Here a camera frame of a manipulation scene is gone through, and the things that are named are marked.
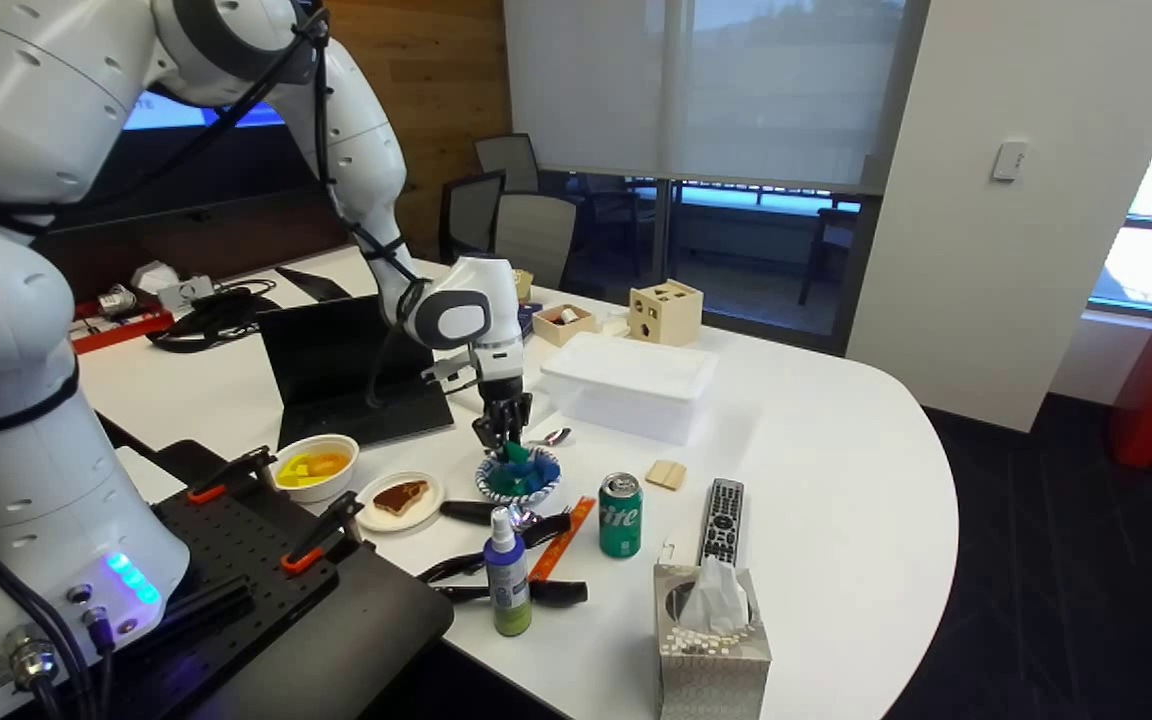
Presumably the short black pen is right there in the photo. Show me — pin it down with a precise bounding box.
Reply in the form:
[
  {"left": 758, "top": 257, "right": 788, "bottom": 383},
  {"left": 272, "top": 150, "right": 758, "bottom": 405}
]
[{"left": 442, "top": 570, "right": 593, "bottom": 610}]

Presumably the black mounting board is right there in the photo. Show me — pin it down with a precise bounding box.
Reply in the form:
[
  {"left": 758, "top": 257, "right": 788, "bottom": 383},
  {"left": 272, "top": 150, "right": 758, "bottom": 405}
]
[{"left": 68, "top": 437, "right": 457, "bottom": 720}]

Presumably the small spray bottle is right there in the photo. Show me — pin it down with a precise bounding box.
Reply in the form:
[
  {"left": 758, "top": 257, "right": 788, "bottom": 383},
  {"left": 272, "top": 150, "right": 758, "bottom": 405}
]
[{"left": 478, "top": 503, "right": 534, "bottom": 640}]

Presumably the grey tissue box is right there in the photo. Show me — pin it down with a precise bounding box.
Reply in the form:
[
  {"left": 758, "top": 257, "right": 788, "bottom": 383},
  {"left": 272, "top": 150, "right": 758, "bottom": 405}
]
[{"left": 651, "top": 551, "right": 776, "bottom": 720}]

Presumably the white adapters pile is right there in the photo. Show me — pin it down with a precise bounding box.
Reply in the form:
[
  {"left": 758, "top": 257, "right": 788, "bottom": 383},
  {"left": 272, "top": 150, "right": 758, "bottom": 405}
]
[{"left": 92, "top": 258, "right": 219, "bottom": 321}]

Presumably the thick black marker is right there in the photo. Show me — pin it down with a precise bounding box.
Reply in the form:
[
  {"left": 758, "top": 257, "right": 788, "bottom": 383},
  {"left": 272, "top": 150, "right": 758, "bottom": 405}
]
[{"left": 435, "top": 495, "right": 508, "bottom": 523}]

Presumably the grey remote control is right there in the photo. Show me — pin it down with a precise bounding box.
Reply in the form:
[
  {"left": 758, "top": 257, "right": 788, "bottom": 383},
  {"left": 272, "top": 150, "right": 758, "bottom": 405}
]
[{"left": 694, "top": 475, "right": 747, "bottom": 567}]

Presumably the black clamp with orange tip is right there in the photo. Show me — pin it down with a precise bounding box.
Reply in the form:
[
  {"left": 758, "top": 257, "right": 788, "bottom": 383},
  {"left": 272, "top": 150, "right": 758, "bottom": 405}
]
[
  {"left": 276, "top": 489, "right": 368, "bottom": 579},
  {"left": 185, "top": 445, "right": 280, "bottom": 507}
]

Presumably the black cable bundle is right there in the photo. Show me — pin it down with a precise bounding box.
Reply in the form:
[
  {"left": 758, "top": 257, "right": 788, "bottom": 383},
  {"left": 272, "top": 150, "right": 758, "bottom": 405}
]
[{"left": 146, "top": 285, "right": 283, "bottom": 354}]

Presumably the green soda can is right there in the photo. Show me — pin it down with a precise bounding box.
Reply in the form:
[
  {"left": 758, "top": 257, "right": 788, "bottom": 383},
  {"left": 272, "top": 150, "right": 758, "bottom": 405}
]
[{"left": 596, "top": 466, "right": 644, "bottom": 564}]

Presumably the small wooden tile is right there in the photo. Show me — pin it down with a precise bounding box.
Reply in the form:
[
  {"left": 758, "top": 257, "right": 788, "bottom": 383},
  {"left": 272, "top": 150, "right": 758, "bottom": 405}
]
[{"left": 644, "top": 456, "right": 692, "bottom": 495}]

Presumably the padded office chair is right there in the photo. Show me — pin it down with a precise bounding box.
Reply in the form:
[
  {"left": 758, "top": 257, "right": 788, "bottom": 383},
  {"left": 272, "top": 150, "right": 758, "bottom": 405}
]
[{"left": 493, "top": 190, "right": 580, "bottom": 292}]

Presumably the grey background chair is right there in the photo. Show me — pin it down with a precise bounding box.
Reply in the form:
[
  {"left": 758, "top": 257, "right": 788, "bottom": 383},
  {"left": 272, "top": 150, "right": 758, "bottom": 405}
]
[{"left": 470, "top": 130, "right": 545, "bottom": 195}]

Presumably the brown bread piece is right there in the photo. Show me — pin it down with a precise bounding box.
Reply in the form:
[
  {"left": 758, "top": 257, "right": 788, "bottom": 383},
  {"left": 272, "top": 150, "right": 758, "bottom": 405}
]
[{"left": 373, "top": 480, "right": 433, "bottom": 520}]

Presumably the white bowl with toy blocks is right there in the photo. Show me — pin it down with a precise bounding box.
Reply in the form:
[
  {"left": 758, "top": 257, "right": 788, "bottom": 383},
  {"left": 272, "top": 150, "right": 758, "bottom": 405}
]
[{"left": 470, "top": 445, "right": 568, "bottom": 510}]

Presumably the red flat tool case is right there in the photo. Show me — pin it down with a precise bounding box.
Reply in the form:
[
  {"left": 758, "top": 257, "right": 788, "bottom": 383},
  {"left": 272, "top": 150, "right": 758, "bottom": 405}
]
[{"left": 68, "top": 308, "right": 179, "bottom": 359}]

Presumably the long black tool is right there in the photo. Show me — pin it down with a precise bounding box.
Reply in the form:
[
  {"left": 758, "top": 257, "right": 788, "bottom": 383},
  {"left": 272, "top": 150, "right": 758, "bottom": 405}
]
[{"left": 417, "top": 510, "right": 571, "bottom": 590}]

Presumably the small white plate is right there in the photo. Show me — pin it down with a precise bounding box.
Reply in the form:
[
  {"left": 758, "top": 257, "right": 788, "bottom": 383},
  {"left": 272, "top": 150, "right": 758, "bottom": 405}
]
[{"left": 351, "top": 466, "right": 447, "bottom": 536}]

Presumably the black open laptop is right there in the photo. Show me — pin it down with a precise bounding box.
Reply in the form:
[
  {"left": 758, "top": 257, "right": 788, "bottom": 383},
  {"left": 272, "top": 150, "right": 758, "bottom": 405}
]
[{"left": 257, "top": 292, "right": 458, "bottom": 452}]

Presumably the white bowl with yellow contents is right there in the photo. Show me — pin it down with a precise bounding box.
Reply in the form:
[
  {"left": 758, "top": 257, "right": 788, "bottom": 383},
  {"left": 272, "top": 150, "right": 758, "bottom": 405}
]
[{"left": 268, "top": 433, "right": 365, "bottom": 503}]

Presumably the wooden shape sorter cube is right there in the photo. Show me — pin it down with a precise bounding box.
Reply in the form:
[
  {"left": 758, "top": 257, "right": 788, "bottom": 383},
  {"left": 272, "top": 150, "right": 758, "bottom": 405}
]
[{"left": 624, "top": 277, "right": 709, "bottom": 351}]

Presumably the white light switch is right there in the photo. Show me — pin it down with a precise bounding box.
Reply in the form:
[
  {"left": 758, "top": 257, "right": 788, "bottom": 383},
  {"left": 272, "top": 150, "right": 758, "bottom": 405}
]
[{"left": 988, "top": 135, "right": 1032, "bottom": 189}]

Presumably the wall screen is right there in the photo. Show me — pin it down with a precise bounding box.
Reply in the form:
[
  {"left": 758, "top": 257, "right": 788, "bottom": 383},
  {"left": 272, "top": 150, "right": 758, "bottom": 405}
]
[{"left": 118, "top": 86, "right": 289, "bottom": 135}]

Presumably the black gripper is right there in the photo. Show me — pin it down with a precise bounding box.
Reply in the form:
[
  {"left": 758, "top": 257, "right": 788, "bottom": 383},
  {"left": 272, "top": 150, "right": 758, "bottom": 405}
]
[{"left": 469, "top": 334, "right": 534, "bottom": 456}]

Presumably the orange marker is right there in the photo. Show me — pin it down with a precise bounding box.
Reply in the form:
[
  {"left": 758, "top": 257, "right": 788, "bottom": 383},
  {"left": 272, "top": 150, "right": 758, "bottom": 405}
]
[{"left": 525, "top": 492, "right": 596, "bottom": 583}]

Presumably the flat black pad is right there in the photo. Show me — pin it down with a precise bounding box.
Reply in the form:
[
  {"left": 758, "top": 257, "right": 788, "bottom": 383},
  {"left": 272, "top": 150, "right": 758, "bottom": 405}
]
[{"left": 272, "top": 258, "right": 357, "bottom": 308}]

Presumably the black base cable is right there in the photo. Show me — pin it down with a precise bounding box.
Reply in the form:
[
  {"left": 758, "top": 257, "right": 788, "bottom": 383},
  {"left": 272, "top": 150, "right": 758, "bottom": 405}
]
[{"left": 0, "top": 492, "right": 118, "bottom": 720}]

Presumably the grey roller window blind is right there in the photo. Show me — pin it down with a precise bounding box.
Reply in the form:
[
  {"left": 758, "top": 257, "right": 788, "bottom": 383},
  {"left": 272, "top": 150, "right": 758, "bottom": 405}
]
[{"left": 500, "top": 0, "right": 932, "bottom": 195}]

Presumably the white plastic lidded container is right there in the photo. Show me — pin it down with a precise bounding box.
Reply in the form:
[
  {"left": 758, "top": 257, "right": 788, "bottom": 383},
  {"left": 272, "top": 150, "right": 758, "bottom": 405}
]
[{"left": 534, "top": 331, "right": 719, "bottom": 447}]

